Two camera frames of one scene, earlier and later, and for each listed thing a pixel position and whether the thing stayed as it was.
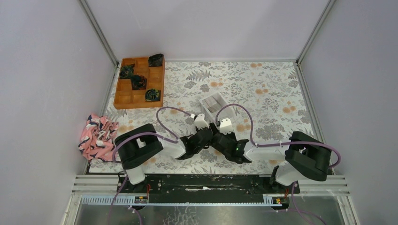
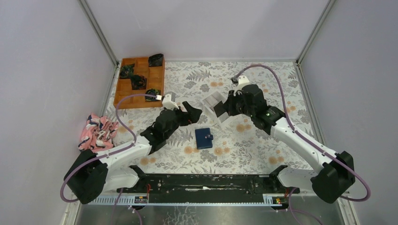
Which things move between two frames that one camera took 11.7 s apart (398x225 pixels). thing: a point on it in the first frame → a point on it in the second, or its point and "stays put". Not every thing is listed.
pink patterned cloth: x=96 y=140 stays put
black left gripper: x=197 y=130 → x=193 y=114
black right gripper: x=232 y=135 → x=231 y=99
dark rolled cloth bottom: x=152 y=94 stays put
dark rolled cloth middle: x=138 y=82 stays put
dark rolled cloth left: x=126 y=71 stays put
